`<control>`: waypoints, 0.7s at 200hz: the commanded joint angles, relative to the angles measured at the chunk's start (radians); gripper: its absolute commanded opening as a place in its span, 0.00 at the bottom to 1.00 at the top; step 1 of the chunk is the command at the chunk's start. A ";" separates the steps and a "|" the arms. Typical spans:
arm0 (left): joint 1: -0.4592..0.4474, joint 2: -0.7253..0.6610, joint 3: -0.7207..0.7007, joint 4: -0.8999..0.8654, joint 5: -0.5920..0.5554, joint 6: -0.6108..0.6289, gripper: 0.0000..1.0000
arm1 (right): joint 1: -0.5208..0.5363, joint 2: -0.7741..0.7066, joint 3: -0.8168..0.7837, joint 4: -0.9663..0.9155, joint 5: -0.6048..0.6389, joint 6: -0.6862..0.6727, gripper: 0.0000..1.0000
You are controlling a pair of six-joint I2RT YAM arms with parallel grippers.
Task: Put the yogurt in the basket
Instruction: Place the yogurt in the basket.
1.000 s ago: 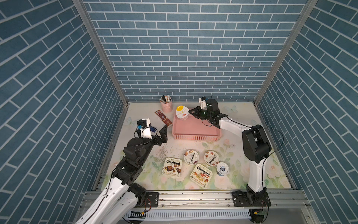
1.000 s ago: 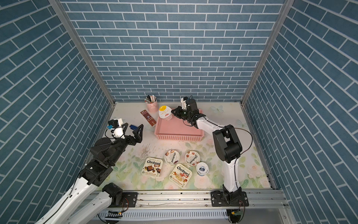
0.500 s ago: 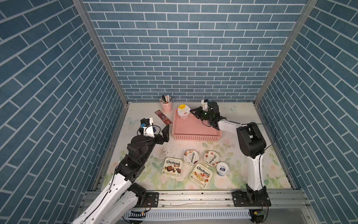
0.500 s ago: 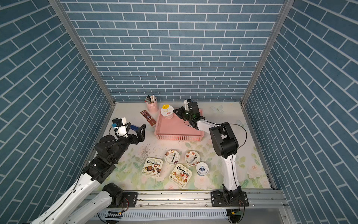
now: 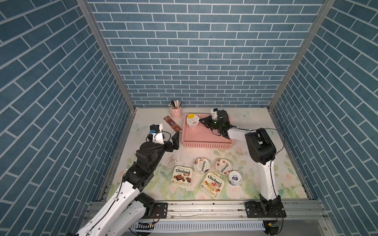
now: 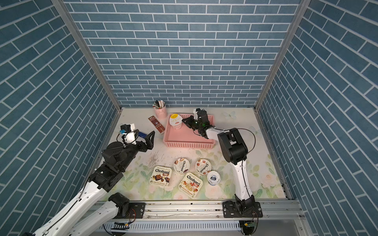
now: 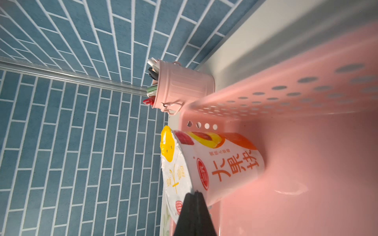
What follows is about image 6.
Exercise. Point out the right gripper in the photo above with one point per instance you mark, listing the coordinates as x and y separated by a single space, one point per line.
190 121

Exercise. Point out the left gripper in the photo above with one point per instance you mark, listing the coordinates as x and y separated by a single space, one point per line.
149 145

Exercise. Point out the pink plastic basket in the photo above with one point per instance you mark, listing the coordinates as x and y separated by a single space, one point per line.
185 137

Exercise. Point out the white yellow yogurt cup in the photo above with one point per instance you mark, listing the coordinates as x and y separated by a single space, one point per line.
175 121

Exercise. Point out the square Chobani flip chocolate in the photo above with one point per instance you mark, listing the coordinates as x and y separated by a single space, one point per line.
161 176

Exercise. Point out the round Chobani yogurt dark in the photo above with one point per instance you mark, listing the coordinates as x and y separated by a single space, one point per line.
181 165

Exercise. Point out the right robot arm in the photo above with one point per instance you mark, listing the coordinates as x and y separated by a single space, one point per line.
234 151

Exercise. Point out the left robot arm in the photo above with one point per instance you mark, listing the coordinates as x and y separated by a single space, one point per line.
70 221

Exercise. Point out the round Chobani yogurt strawberry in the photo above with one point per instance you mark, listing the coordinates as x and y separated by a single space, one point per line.
203 166

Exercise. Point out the small blue white yogurt cup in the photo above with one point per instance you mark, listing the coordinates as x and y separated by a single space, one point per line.
213 178

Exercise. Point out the blue small eraser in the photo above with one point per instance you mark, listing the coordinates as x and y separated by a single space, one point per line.
142 135

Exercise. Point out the red pencil box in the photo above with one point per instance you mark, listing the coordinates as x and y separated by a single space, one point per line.
156 123

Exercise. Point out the pink pen cup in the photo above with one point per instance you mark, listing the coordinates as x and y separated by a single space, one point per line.
161 113

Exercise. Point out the square Chobani flip strawberry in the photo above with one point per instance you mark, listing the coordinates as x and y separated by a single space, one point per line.
190 185

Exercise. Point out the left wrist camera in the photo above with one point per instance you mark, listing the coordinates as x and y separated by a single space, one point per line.
129 133

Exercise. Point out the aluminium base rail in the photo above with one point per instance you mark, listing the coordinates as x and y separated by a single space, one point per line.
275 209

